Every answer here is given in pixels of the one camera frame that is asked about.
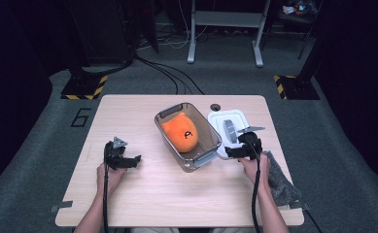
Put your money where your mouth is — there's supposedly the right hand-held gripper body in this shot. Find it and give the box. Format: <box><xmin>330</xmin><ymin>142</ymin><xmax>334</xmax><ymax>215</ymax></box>
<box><xmin>237</xmin><ymin>125</ymin><xmax>266</xmax><ymax>160</ymax></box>

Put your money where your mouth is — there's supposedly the black cable at table corner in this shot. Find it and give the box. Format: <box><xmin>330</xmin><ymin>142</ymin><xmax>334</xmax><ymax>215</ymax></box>
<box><xmin>302</xmin><ymin>208</ymin><xmax>324</xmax><ymax>233</ymax></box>

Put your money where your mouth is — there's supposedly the person's right hand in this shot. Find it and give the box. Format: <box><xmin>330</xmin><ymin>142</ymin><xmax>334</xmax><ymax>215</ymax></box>
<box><xmin>239</xmin><ymin>153</ymin><xmax>271</xmax><ymax>190</ymax></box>

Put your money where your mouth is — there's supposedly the pile of colourful small things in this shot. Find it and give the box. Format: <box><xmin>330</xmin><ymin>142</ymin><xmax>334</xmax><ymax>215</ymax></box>
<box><xmin>282</xmin><ymin>0</ymin><xmax>319</xmax><ymax>17</ymax></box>

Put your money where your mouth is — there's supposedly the grey fuzzy cloth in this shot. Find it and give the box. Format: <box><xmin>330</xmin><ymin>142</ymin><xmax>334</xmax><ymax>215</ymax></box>
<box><xmin>265</xmin><ymin>150</ymin><xmax>302</xmax><ymax>207</ymax></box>

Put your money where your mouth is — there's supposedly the person's left hand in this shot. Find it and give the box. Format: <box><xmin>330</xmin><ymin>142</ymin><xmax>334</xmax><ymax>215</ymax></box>
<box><xmin>96</xmin><ymin>162</ymin><xmax>127</xmax><ymax>195</ymax></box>

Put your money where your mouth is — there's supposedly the striped black stand base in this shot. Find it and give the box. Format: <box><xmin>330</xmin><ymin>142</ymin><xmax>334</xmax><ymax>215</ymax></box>
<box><xmin>60</xmin><ymin>75</ymin><xmax>109</xmax><ymax>101</ymax></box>
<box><xmin>273</xmin><ymin>75</ymin><xmax>321</xmax><ymax>101</ymax></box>

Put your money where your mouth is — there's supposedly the hand-held gripper cable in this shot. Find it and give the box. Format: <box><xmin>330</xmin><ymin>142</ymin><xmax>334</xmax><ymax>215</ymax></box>
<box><xmin>246</xmin><ymin>132</ymin><xmax>262</xmax><ymax>233</ymax></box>
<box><xmin>102</xmin><ymin>142</ymin><xmax>113</xmax><ymax>233</ymax></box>

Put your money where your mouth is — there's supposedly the dark cabinet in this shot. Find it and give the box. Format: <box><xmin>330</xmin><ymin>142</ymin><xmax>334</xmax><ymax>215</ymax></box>
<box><xmin>64</xmin><ymin>0</ymin><xmax>136</xmax><ymax>67</ymax></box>

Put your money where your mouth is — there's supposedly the black floor cable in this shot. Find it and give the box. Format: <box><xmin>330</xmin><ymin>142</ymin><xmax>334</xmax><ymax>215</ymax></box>
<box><xmin>137</xmin><ymin>57</ymin><xmax>205</xmax><ymax>95</ymax></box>
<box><xmin>134</xmin><ymin>55</ymin><xmax>180</xmax><ymax>95</ymax></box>

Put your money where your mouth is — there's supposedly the right hand-held gripper cable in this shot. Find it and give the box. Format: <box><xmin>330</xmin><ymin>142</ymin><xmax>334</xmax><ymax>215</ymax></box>
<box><xmin>246</xmin><ymin>132</ymin><xmax>262</xmax><ymax>233</ymax></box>

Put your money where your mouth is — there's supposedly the grey transparent storage box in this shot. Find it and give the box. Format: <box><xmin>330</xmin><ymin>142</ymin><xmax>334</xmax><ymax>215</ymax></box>
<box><xmin>154</xmin><ymin>102</ymin><xmax>223</xmax><ymax>173</ymax></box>

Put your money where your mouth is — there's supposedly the white lid with grey handle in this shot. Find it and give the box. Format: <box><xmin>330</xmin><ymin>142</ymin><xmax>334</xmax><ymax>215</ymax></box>
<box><xmin>207</xmin><ymin>109</ymin><xmax>253</xmax><ymax>159</ymax></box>

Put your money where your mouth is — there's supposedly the left hand-held gripper cable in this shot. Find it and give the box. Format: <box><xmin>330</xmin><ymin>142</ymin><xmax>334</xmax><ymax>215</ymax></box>
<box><xmin>102</xmin><ymin>142</ymin><xmax>113</xmax><ymax>233</ymax></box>

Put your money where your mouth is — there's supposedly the grey table corner bracket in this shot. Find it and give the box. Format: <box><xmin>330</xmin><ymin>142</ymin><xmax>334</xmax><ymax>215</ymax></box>
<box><xmin>290</xmin><ymin>201</ymin><xmax>311</xmax><ymax>212</ymax></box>
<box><xmin>50</xmin><ymin>200</ymin><xmax>74</xmax><ymax>214</ymax></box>

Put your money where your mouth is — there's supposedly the white metal stand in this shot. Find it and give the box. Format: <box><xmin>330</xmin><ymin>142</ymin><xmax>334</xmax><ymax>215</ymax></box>
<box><xmin>187</xmin><ymin>0</ymin><xmax>272</xmax><ymax>68</ymax></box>

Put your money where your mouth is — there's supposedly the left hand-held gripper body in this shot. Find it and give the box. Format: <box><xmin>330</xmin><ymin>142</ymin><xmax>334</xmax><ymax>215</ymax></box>
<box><xmin>103</xmin><ymin>136</ymin><xmax>128</xmax><ymax>171</ymax></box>

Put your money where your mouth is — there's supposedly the white cable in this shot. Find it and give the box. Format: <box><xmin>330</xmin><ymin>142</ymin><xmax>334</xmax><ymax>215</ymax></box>
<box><xmin>163</xmin><ymin>0</ymin><xmax>209</xmax><ymax>50</ymax></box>

